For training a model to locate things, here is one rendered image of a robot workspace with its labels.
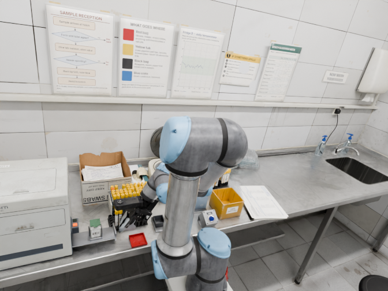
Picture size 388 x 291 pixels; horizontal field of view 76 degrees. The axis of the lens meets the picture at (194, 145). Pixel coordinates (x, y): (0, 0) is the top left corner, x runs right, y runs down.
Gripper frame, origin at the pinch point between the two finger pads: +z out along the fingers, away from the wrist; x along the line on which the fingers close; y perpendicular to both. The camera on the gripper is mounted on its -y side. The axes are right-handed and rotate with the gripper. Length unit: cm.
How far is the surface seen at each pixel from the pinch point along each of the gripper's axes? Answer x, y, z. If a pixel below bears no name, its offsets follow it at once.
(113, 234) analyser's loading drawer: -1.4, -1.9, 2.2
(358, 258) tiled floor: -5, 243, -33
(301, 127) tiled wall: 60, 134, -100
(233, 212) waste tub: -3, 51, -28
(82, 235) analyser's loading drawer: 1.3, -12.3, 8.2
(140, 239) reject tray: -3.9, 9.6, -0.1
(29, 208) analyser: -4.6, -36.9, -3.2
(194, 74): 58, 18, -77
